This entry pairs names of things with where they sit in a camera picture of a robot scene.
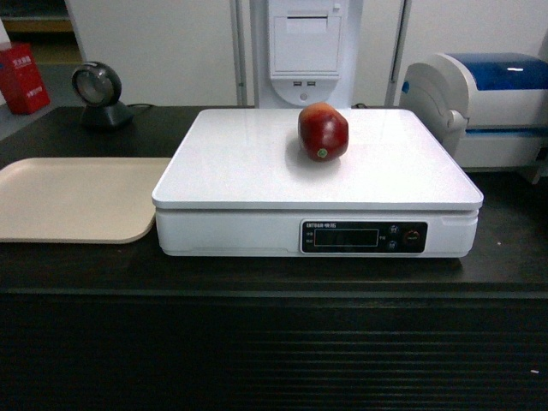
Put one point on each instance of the dark red mango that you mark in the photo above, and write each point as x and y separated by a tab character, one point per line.
323	132

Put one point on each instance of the white digital scale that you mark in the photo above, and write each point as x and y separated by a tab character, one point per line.
239	184

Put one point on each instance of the black checkout counter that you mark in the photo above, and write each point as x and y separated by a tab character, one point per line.
126	327

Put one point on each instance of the beige plastic tray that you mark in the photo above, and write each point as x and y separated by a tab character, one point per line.
79	200

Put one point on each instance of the black barcode scanner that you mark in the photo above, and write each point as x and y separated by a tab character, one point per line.
100	89

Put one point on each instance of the white blue label printer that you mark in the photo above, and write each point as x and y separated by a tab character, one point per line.
488	110

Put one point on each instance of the red fire extinguisher box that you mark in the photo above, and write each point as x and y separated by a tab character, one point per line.
22	86

